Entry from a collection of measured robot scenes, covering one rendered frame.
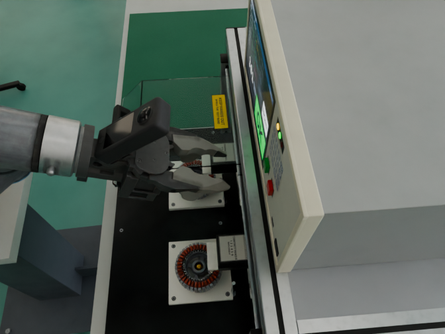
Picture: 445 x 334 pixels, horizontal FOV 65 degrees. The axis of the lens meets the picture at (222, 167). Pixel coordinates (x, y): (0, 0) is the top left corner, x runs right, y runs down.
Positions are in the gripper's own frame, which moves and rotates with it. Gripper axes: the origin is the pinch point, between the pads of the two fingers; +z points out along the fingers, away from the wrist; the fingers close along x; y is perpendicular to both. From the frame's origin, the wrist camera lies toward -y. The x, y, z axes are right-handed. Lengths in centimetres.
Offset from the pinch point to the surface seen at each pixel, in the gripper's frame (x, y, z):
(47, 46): -182, 153, -48
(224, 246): 3.0, 24.2, 11.4
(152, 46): -83, 48, 0
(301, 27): -14.5, -17.0, 5.8
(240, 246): 3.4, 22.7, 14.6
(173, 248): -2.3, 41.9, 6.2
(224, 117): -19.8, 10.3, 6.9
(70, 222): -47, 138, -15
